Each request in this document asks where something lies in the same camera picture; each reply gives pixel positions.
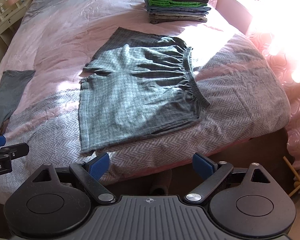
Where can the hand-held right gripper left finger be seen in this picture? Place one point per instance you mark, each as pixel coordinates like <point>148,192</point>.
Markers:
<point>100,163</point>

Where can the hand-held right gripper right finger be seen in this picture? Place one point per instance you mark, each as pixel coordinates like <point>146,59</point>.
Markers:
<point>202,163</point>

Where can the grey plaid shorts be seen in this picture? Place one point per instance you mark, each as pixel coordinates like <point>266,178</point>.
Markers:
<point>130,100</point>

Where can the stack of folded clothes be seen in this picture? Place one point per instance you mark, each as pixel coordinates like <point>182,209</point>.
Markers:
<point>177,5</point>

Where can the plain grey garment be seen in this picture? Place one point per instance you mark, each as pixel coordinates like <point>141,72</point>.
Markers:
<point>7,95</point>

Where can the yellow stand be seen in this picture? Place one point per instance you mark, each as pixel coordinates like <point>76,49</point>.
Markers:
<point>296,180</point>

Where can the pink curtain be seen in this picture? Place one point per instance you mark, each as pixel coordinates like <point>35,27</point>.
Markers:
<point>297,105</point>

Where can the bed with pink cover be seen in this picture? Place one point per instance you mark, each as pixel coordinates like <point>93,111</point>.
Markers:
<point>52,42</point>

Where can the cream dressing table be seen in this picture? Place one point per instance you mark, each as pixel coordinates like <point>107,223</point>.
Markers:
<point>5,22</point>

